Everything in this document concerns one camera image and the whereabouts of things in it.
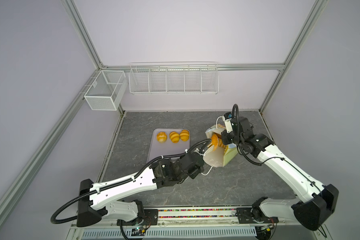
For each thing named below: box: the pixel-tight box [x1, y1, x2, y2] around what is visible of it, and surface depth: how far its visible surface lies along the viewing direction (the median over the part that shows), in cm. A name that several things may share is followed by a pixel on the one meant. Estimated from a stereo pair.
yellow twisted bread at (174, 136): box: [169, 131, 180, 144], surface depth 104 cm
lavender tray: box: [146, 128, 191, 163], surface depth 104 cm
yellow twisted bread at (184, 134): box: [179, 129, 190, 142], surface depth 104 cm
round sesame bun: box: [156, 131, 168, 144], surface depth 103 cm
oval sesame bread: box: [211, 134, 219, 151], surface depth 80 cm
